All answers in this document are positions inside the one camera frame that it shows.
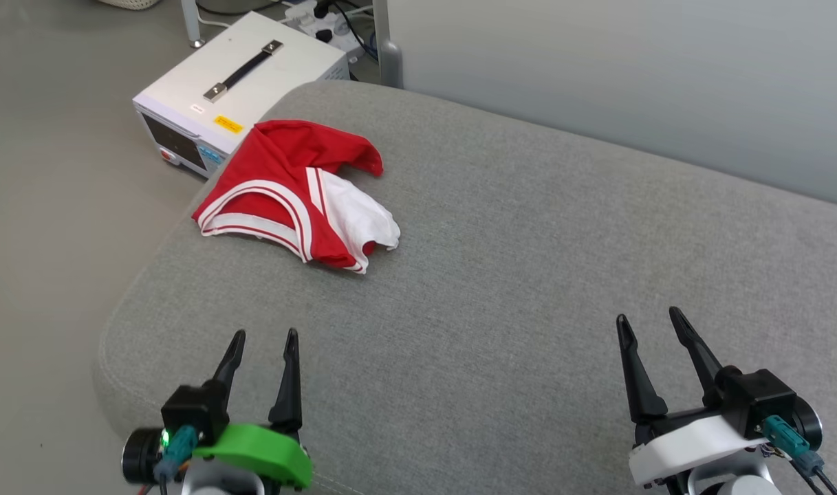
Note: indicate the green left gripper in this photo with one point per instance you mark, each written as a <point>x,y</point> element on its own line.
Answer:
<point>267,450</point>

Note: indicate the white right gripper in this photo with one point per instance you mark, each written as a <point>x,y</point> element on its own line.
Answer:
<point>693,443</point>

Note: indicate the red and white garment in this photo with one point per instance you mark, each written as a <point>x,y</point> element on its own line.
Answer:
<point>274,185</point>

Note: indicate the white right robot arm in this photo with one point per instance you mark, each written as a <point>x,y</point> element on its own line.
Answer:
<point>734,478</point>

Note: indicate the grey fabric sofa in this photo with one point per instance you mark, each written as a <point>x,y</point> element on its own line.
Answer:
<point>528,275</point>

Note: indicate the white power supply box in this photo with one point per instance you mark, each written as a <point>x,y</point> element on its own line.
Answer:
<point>205,69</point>

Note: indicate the thick grey metal leg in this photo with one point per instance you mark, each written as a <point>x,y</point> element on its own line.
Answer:
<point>388,55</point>

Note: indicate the white power strip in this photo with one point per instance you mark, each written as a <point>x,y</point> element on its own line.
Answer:
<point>322,24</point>

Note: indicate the thin grey metal leg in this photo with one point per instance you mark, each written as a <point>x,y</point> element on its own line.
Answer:
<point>192,24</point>

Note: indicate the white woven basket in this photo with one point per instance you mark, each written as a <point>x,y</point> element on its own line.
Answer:
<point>129,3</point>

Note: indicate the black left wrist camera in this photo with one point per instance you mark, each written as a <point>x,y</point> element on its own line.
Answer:
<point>194,412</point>

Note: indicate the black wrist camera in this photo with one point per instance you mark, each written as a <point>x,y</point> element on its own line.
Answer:
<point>194,412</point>
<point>758,395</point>

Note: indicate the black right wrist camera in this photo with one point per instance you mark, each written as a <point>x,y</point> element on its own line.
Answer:
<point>758,395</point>

